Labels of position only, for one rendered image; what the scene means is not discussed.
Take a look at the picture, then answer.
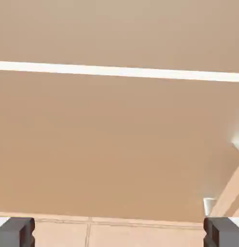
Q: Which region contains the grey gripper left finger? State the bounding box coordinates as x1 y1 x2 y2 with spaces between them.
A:
0 216 36 247

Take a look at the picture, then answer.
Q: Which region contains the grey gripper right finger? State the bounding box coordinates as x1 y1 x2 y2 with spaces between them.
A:
203 216 239 247

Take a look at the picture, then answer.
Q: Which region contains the tan cabinet door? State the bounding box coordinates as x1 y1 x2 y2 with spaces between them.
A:
0 0 239 74
0 70 239 224

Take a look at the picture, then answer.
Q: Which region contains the tan wooden cabinet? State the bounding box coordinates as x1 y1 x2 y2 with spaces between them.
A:
0 0 239 224

